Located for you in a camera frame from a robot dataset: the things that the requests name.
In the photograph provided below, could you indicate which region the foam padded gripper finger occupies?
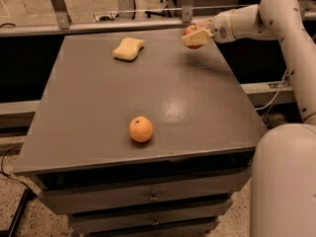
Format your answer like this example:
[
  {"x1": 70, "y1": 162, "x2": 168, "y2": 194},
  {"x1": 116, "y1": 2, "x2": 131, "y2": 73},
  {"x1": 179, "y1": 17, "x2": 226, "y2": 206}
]
[{"x1": 182, "y1": 29, "x2": 213, "y2": 46}]

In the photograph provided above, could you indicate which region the metal frame rail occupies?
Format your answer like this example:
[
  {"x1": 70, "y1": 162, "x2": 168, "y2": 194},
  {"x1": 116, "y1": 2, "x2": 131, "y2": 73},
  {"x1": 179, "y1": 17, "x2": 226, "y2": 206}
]
[{"x1": 0, "y1": 11, "x2": 316, "y2": 38}]

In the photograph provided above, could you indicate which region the black floor cable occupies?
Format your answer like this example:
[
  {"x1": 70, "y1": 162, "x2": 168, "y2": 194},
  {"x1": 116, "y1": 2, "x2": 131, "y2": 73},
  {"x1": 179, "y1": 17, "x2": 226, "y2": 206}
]
[{"x1": 0, "y1": 145, "x2": 31, "y2": 190}]

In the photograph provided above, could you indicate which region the yellow sponge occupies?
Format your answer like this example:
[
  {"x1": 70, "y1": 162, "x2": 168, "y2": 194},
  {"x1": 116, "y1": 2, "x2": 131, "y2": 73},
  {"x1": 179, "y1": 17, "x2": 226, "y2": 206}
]
[{"x1": 113, "y1": 38, "x2": 144, "y2": 61}]

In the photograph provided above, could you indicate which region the white cable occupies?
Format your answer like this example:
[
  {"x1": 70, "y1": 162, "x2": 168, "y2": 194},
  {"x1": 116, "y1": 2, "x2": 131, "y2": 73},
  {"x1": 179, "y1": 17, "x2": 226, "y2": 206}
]
[{"x1": 255, "y1": 68, "x2": 289, "y2": 112}]

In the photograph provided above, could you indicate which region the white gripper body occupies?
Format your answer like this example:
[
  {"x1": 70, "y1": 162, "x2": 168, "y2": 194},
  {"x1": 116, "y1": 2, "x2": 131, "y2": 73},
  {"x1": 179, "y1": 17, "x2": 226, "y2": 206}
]
[{"x1": 209, "y1": 10, "x2": 235, "y2": 43}]

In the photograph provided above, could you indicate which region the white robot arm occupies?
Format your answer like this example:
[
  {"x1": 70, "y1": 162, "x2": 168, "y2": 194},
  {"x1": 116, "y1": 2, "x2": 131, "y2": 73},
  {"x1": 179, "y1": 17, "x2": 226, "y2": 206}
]
[{"x1": 182, "y1": 0, "x2": 316, "y2": 237}]

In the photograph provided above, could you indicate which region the grey drawer cabinet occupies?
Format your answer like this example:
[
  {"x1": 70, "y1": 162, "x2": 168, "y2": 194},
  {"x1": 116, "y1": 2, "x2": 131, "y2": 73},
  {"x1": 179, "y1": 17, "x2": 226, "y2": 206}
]
[{"x1": 14, "y1": 30, "x2": 266, "y2": 237}]

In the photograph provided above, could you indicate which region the orange fruit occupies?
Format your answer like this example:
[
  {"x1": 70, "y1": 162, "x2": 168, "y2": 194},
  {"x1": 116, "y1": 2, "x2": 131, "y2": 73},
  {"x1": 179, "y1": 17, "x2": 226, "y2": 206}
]
[{"x1": 128, "y1": 117, "x2": 153, "y2": 143}]

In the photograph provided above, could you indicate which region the red apple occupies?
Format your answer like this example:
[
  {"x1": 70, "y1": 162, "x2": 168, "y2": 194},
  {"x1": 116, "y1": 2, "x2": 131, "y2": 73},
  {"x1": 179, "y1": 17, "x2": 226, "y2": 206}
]
[{"x1": 182, "y1": 25, "x2": 205, "y2": 49}]

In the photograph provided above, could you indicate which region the black floor stand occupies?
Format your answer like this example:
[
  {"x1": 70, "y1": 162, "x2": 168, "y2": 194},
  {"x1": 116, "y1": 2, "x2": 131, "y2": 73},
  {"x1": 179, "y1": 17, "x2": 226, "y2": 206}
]
[{"x1": 0, "y1": 189, "x2": 33, "y2": 237}]

